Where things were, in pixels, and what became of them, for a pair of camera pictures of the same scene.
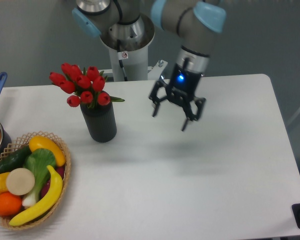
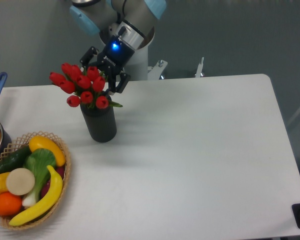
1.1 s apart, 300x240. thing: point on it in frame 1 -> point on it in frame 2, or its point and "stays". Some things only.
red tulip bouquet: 86,85 stays
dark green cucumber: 16,159 stays
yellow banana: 49,201 stays
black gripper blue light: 185,83 -> 114,57
